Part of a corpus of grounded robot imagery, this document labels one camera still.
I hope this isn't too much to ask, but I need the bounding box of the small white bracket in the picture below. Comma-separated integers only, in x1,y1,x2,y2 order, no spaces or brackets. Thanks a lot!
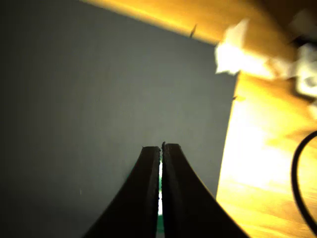
294,42,317,100

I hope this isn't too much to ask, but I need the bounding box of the white tape corner patch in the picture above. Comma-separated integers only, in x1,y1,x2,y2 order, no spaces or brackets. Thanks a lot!
214,17,277,80

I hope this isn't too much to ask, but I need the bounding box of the dark grey mat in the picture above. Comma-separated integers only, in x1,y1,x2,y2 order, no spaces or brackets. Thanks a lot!
0,0,238,238

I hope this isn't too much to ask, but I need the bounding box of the thick black camera cable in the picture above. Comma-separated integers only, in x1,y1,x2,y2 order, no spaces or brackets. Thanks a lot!
291,130,317,238

